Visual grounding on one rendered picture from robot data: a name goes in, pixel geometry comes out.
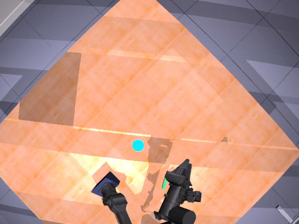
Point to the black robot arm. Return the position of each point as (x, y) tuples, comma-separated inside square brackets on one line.
[(169, 212)]

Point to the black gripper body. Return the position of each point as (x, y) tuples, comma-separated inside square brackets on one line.
[(177, 182)]

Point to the cyan circle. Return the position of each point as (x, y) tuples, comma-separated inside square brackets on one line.
[(137, 145)]

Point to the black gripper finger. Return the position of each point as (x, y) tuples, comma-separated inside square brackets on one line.
[(188, 174), (182, 169)]

